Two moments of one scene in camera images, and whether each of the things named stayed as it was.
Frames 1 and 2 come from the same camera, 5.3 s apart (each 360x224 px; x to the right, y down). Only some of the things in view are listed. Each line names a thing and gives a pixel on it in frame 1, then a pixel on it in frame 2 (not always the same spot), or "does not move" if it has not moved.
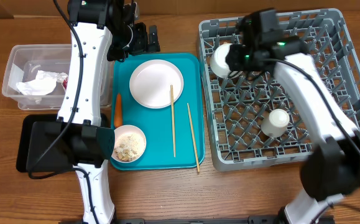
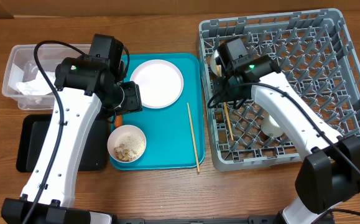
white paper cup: [275, 124] does not move
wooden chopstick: [195, 141] does not move
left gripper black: [142, 45] -> [133, 101]
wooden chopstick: [172, 101] -> [226, 108]
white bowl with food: [130, 142] does not move
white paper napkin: [43, 84] does not move
